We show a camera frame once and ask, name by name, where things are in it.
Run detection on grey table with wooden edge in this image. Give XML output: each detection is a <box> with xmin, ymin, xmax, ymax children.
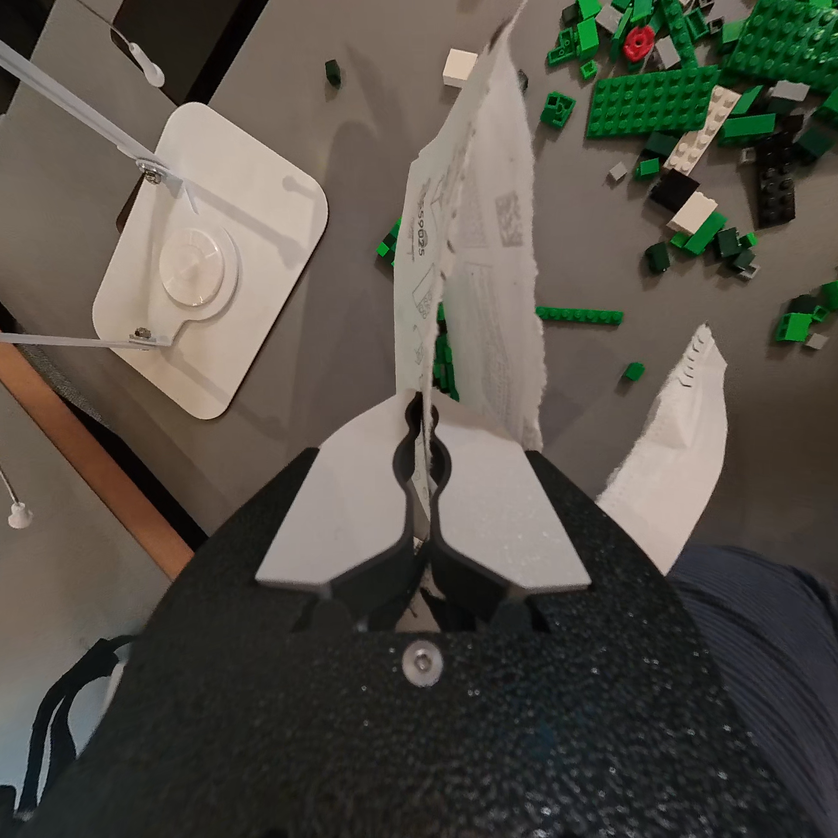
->
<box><xmin>0</xmin><ymin>340</ymin><xmax>197</xmax><ymax>838</ymax></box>

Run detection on long black plate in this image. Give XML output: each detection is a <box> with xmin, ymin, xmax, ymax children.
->
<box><xmin>756</xmin><ymin>127</ymin><xmax>797</xmax><ymax>229</ymax></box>

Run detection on long narrow green plate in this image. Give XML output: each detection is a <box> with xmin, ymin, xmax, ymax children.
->
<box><xmin>535</xmin><ymin>304</ymin><xmax>625</xmax><ymax>326</ymax></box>

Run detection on person's blue ribbed sweater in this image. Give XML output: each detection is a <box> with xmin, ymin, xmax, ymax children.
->
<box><xmin>668</xmin><ymin>545</ymin><xmax>838</xmax><ymax>838</ymax></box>

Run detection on long white plate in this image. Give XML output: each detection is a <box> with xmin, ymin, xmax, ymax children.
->
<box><xmin>662</xmin><ymin>84</ymin><xmax>742</xmax><ymax>175</ymax></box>

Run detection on curved row of green bricks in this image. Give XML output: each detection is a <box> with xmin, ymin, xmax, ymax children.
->
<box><xmin>774</xmin><ymin>279</ymin><xmax>838</xmax><ymax>350</ymax></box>

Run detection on green mosaic plate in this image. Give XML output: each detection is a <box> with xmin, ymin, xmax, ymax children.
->
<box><xmin>374</xmin><ymin>215</ymin><xmax>402</xmax><ymax>267</ymax></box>

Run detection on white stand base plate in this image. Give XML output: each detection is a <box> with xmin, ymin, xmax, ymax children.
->
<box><xmin>0</xmin><ymin>39</ymin><xmax>330</xmax><ymax>421</ymax></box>

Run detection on large green studded plate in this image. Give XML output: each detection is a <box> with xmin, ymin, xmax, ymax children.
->
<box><xmin>585</xmin><ymin>65</ymin><xmax>721</xmax><ymax>140</ymax></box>
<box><xmin>725</xmin><ymin>0</ymin><xmax>838</xmax><ymax>97</ymax></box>

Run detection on white printed paper bag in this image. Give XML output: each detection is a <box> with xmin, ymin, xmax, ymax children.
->
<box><xmin>393</xmin><ymin>0</ymin><xmax>549</xmax><ymax>632</ymax></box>

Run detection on pile of green bricks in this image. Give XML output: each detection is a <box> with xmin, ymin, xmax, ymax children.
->
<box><xmin>545</xmin><ymin>0</ymin><xmax>838</xmax><ymax>258</ymax></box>

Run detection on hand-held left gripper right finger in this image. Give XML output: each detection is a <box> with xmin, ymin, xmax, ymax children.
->
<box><xmin>426</xmin><ymin>419</ymin><xmax>593</xmax><ymax>604</ymax></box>

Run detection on grey desk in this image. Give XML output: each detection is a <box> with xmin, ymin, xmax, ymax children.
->
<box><xmin>0</xmin><ymin>0</ymin><xmax>838</xmax><ymax>577</ymax></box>

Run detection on black bag strap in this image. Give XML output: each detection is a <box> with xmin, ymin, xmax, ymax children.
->
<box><xmin>13</xmin><ymin>634</ymin><xmax>136</xmax><ymax>822</ymax></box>

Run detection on small black plate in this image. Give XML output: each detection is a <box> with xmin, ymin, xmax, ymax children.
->
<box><xmin>649</xmin><ymin>171</ymin><xmax>701</xmax><ymax>212</ymax></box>

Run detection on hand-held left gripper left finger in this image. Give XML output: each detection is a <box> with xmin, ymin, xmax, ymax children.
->
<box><xmin>255</xmin><ymin>391</ymin><xmax>421</xmax><ymax>598</ymax></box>

